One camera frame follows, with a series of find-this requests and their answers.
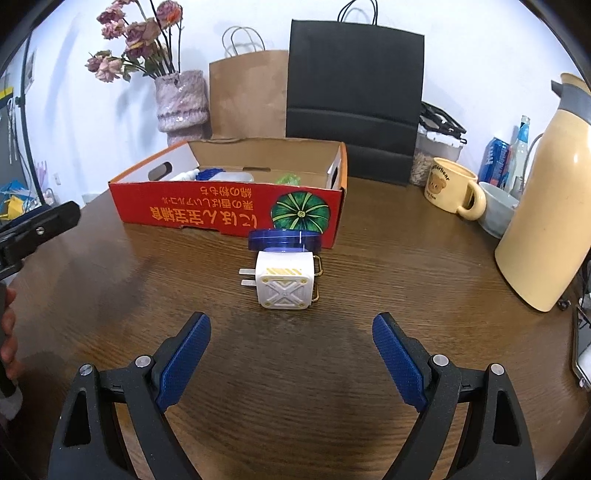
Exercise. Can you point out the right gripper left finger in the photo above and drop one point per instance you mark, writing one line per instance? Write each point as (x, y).
(177, 358)

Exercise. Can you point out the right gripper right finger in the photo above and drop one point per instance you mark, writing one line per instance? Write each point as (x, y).
(405, 358)

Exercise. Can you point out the white power adapter plug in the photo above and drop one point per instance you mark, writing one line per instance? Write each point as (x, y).
(284, 280)

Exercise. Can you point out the blue round lid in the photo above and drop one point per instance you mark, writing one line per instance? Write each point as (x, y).
(280, 240)

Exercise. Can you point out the translucent square plastic bottle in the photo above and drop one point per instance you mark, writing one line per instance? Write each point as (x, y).
(238, 177)

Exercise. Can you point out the green spray bottle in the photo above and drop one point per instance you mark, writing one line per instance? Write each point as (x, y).
(289, 179)

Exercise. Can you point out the person's left hand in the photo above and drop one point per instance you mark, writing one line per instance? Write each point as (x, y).
(9, 346)

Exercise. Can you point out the cluttered storage shelf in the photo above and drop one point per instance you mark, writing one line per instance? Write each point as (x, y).
(21, 190)

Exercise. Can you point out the black light stand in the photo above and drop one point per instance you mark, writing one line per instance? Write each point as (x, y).
(19, 131)

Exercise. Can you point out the smartphone on table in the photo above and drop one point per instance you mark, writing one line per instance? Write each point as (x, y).
(581, 348)

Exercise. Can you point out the red cardboard box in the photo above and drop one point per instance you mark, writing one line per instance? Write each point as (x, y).
(144, 193)

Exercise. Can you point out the yellow bear mug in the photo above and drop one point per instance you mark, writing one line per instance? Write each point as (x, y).
(455, 189)

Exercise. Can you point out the yellow thermos jug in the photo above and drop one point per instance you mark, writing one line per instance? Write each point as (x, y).
(549, 236)

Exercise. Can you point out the pink ceramic vase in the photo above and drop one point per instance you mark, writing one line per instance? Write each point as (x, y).
(182, 106)

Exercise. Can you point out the blue soda can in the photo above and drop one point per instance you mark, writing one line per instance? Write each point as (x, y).
(494, 159)

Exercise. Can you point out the clear food storage container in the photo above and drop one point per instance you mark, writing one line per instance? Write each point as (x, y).
(438, 135)

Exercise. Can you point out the clear bottle blue label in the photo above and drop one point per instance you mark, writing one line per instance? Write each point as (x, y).
(517, 157)

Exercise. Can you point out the dried rose bouquet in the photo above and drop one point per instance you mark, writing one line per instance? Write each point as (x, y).
(152, 41)

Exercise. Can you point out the brown paper bag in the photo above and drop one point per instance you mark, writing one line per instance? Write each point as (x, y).
(248, 87)

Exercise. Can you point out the black paper bag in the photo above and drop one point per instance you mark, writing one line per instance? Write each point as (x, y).
(359, 84)

